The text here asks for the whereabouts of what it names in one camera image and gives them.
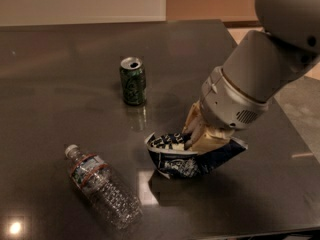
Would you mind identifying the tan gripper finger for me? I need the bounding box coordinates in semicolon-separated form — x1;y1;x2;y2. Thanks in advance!
182;101;206;134
187;123;234;153

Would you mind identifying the blue chip bag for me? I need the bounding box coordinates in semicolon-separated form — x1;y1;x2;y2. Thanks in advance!
145;133;248;179

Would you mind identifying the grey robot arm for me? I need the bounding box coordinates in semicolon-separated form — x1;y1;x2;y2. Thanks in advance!
183;0;320;154

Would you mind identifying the clear plastic water bottle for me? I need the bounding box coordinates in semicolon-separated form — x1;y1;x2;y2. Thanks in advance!
65;144;142;229

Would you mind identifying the green soda can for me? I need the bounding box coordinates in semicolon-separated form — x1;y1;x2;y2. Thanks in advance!
120;57;146;106

